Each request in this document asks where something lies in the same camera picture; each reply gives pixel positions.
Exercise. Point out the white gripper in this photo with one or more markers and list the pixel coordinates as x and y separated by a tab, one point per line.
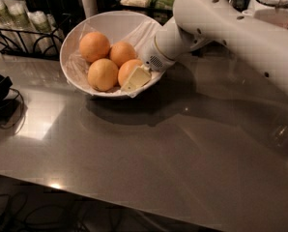
150	56

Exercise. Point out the orange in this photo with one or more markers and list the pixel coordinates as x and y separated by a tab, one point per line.
126	69
103	75
121	52
93	46

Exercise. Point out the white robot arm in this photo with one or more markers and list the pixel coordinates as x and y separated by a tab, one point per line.
194	23

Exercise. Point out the white paper bowl liner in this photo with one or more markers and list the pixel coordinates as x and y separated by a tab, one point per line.
86	71

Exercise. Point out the white bowl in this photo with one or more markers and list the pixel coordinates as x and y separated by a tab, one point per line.
118	23

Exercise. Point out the black condiment shelf rack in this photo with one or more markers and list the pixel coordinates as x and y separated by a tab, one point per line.
159	15

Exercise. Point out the green tea packets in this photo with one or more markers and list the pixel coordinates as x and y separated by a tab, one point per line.
161	4

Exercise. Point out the white cylinder container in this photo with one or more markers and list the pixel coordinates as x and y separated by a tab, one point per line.
88	0

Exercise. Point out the right stacked paper cups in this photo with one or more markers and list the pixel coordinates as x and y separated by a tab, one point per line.
39	20

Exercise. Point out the stacked paper cups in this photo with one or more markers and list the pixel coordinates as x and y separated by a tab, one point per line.
39	20
19	17
5	17

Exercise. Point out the middle stacked paper cups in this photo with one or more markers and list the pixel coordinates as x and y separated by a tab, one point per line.
19	17

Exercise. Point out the white appliance with plates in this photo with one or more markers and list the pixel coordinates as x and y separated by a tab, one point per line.
271	11

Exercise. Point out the left stacked paper cups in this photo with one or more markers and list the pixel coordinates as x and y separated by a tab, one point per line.
5	17

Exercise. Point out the black wire cup rack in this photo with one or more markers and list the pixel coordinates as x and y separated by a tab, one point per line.
35	44

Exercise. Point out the black device with cable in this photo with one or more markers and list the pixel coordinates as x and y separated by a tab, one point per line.
12	104

